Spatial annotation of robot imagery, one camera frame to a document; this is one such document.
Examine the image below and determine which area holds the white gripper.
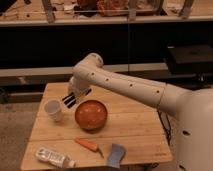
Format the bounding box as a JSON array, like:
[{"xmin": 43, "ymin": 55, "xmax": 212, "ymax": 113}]
[{"xmin": 62, "ymin": 76, "xmax": 91, "ymax": 108}]

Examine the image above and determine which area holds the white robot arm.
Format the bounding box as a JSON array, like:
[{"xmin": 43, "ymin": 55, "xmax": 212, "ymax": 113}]
[{"xmin": 63, "ymin": 53, "xmax": 213, "ymax": 171}]

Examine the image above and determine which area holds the white ceramic cup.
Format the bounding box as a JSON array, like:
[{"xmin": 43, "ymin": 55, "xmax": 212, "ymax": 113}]
[{"xmin": 44, "ymin": 100, "xmax": 63, "ymax": 122}]

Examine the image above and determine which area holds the orange bowl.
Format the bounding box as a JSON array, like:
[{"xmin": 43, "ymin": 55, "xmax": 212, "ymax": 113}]
[{"xmin": 75, "ymin": 100, "xmax": 108, "ymax": 130}]

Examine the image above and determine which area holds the wooden table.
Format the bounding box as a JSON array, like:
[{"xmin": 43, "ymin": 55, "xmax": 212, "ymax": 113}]
[{"xmin": 21, "ymin": 87, "xmax": 172, "ymax": 171}]

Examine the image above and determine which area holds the orange carrot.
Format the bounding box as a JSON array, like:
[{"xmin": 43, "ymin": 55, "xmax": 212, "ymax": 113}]
[{"xmin": 75, "ymin": 139, "xmax": 104, "ymax": 157}]

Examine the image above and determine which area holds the clear plastic bottle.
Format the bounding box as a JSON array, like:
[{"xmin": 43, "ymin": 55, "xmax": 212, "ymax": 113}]
[{"xmin": 35, "ymin": 147, "xmax": 76, "ymax": 168}]

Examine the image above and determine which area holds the blue sponge cloth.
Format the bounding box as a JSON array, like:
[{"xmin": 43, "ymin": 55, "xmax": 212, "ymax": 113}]
[{"xmin": 106, "ymin": 144, "xmax": 126, "ymax": 169}]

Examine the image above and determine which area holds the black box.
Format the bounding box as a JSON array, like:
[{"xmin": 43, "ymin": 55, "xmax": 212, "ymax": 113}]
[{"xmin": 165, "ymin": 45, "xmax": 213, "ymax": 74}]

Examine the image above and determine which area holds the black cable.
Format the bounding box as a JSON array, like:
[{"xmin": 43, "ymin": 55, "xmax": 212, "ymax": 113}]
[{"xmin": 157, "ymin": 109, "xmax": 173, "ymax": 146}]

